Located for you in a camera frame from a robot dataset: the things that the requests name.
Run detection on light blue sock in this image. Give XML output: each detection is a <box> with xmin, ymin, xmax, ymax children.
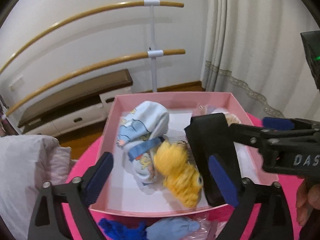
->
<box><xmin>145</xmin><ymin>217</ymin><xmax>200</xmax><ymax>240</ymax></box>

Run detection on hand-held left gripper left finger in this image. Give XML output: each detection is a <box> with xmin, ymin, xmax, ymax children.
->
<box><xmin>27</xmin><ymin>152</ymin><xmax>115</xmax><ymax>240</ymax></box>

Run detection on dark blue knitted item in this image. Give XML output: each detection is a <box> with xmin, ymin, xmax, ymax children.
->
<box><xmin>98</xmin><ymin>217</ymin><xmax>148</xmax><ymax>240</ymax></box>

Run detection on light blue printed cloth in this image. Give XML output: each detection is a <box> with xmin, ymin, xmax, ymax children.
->
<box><xmin>116</xmin><ymin>101</ymin><xmax>170</xmax><ymax>195</ymax></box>

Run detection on pink cardboard box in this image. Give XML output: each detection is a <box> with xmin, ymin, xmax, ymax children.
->
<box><xmin>89</xmin><ymin>92</ymin><xmax>279</xmax><ymax>218</ymax></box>

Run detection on white duvet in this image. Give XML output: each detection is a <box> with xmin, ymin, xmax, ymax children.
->
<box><xmin>0</xmin><ymin>134</ymin><xmax>60</xmax><ymax>239</ymax></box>

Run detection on beige sock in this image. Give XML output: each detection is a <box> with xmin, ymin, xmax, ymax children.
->
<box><xmin>224</xmin><ymin>112</ymin><xmax>242</xmax><ymax>125</ymax></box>

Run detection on long wooden barre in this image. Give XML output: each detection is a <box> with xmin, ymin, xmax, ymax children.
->
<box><xmin>0</xmin><ymin>1</ymin><xmax>185</xmax><ymax>74</ymax></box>

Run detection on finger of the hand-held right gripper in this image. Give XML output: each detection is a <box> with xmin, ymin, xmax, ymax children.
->
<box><xmin>229</xmin><ymin>123</ymin><xmax>275</xmax><ymax>148</ymax></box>
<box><xmin>262</xmin><ymin>117</ymin><xmax>320</xmax><ymax>131</ymax></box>

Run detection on yellow knitted socks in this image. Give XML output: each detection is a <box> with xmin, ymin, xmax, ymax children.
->
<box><xmin>153</xmin><ymin>140</ymin><xmax>204</xmax><ymax>208</ymax></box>

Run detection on short wooden barre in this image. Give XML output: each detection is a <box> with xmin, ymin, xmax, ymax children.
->
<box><xmin>5</xmin><ymin>49</ymin><xmax>186</xmax><ymax>117</ymax></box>

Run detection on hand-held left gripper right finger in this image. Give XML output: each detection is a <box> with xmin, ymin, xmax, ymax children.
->
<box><xmin>209</xmin><ymin>155</ymin><xmax>293</xmax><ymax>240</ymax></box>

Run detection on pink quilted blanket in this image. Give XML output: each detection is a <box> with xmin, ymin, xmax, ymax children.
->
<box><xmin>45</xmin><ymin>145</ymin><xmax>75</xmax><ymax>180</ymax></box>

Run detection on white barre post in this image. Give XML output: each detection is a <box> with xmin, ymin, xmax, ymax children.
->
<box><xmin>144</xmin><ymin>0</ymin><xmax>164</xmax><ymax>93</ymax></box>

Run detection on low cabinet with drawers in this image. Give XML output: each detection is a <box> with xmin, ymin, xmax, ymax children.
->
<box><xmin>17</xmin><ymin>69</ymin><xmax>133</xmax><ymax>137</ymax></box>

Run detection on black cloth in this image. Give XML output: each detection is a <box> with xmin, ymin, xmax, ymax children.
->
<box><xmin>184</xmin><ymin>113</ymin><xmax>242</xmax><ymax>207</ymax></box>

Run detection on white wall socket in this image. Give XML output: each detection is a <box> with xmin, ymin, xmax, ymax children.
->
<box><xmin>9</xmin><ymin>78</ymin><xmax>24</xmax><ymax>89</ymax></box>

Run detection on cream curtain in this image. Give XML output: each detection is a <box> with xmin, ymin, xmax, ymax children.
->
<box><xmin>200</xmin><ymin>0</ymin><xmax>320</xmax><ymax>120</ymax></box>

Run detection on person's right hand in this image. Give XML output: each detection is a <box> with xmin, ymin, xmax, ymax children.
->
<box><xmin>296</xmin><ymin>180</ymin><xmax>319</xmax><ymax>228</ymax></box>

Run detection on small clear pink packet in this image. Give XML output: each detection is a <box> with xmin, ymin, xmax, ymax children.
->
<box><xmin>197</xmin><ymin>217</ymin><xmax>220</xmax><ymax>240</ymax></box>

